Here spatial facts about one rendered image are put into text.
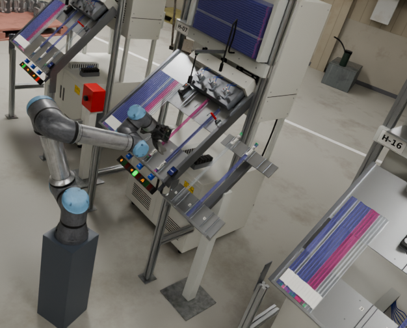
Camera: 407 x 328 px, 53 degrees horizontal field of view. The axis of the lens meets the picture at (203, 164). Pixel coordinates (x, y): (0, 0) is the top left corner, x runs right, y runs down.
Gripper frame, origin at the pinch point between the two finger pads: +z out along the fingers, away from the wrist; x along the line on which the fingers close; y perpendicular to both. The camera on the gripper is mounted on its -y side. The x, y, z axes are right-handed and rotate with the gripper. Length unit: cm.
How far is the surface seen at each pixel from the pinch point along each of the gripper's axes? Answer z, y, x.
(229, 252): 106, 8, -37
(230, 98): 11.0, 21.8, 35.3
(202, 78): 10.7, -0.6, 46.6
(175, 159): 9.8, 2.7, -5.8
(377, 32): 516, -18, 471
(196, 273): 47, 18, -59
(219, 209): 17.7, 33.8, -25.4
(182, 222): 59, -9, -32
